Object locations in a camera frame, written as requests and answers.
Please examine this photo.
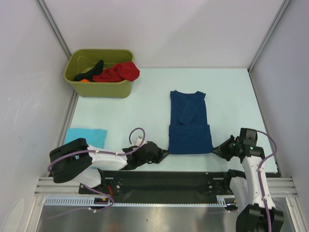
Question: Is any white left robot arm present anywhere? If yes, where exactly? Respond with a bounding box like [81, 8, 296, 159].
[48, 136, 169, 193]

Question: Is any olive green plastic bin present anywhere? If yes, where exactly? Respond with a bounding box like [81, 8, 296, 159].
[64, 49, 133, 99]

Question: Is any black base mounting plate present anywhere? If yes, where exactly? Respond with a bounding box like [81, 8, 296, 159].
[77, 169, 256, 203]

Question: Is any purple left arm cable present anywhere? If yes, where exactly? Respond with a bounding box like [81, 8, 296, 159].
[47, 127, 147, 218]

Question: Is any aluminium corner post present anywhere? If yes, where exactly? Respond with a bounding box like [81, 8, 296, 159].
[35, 0, 71, 59]
[247, 0, 293, 74]

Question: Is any orange garment in bin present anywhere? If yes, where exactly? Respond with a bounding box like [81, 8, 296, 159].
[80, 79, 90, 83]

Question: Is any left aluminium corner post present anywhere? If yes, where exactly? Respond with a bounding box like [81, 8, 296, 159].
[35, 0, 71, 59]

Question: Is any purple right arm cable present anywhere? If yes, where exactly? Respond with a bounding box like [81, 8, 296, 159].
[226, 130, 278, 232]

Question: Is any white slotted cable duct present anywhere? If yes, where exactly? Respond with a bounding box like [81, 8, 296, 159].
[44, 196, 237, 208]

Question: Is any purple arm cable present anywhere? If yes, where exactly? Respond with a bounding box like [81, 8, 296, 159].
[226, 130, 278, 232]
[47, 127, 147, 218]

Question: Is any black garment in bin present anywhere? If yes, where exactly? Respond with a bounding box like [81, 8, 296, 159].
[73, 60, 104, 82]

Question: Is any red t shirt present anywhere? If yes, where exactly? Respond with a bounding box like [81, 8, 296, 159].
[93, 61, 140, 83]

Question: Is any folded turquoise t shirt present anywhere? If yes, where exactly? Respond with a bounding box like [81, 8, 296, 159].
[64, 128, 107, 149]

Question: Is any aluminium frame rail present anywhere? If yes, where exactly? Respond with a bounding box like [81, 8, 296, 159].
[34, 177, 298, 198]

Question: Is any right aluminium corner post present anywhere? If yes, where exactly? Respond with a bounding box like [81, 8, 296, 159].
[247, 0, 293, 74]

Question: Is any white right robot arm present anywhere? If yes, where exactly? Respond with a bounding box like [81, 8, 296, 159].
[212, 128, 284, 232]

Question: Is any navy blue t shirt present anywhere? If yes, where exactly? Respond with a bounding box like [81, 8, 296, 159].
[168, 90, 213, 155]

